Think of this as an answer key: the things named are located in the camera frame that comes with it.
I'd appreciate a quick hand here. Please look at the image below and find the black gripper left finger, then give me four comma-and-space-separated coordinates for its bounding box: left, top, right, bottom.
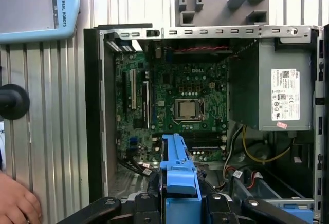
58, 192, 162, 224

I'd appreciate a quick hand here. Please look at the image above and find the grey power supply unit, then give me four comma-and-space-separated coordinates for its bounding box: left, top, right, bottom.
228, 39, 316, 132

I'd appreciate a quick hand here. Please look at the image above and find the red black twisted wire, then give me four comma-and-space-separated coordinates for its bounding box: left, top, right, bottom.
173, 45, 232, 54

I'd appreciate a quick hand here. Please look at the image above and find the black open PC case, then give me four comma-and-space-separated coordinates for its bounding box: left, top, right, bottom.
83, 23, 329, 224

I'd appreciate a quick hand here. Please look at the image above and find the black round knob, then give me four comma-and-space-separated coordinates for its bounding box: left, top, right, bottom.
0, 84, 30, 121

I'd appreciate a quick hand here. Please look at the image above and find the hard disk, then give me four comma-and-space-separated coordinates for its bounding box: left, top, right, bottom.
148, 133, 215, 224

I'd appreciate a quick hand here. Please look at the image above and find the yellow wire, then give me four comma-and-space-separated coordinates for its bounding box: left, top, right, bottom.
241, 125, 295, 164

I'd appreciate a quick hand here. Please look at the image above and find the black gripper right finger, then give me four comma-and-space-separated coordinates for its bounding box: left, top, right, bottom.
207, 192, 312, 224

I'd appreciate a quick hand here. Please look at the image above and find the silver CPU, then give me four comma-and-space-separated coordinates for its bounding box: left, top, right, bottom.
178, 100, 200, 119

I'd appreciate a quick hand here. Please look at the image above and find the person's hand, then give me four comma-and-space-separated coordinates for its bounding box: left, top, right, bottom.
0, 170, 43, 224

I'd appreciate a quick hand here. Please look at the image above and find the blue plastic drive latch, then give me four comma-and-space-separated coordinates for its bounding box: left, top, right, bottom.
272, 199, 315, 224

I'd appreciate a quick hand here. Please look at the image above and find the pale blue teach pendant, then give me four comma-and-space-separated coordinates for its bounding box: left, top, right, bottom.
0, 0, 81, 44

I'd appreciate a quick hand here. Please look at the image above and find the green motherboard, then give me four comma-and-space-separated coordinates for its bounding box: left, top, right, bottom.
114, 46, 229, 163

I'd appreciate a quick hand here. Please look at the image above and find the metal drive cage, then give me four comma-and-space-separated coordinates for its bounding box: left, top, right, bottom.
228, 170, 316, 224

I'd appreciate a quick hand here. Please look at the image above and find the white expansion slot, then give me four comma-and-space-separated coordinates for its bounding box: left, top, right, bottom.
129, 69, 137, 109

